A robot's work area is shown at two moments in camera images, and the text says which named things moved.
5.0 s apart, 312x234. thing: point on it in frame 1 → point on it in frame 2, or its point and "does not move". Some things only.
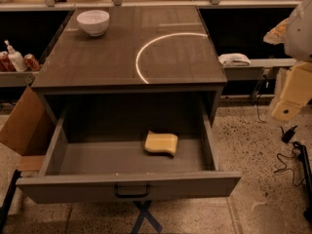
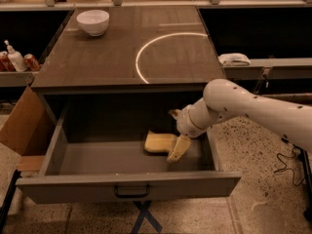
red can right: x=31 y=62 does not move
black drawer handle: x=133 y=195 does not move
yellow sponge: x=161 y=142 does not move
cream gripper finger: x=286 y=33 → x=175 y=113
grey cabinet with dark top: x=132 y=51 does not move
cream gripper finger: x=296 y=91 → x=180 y=147
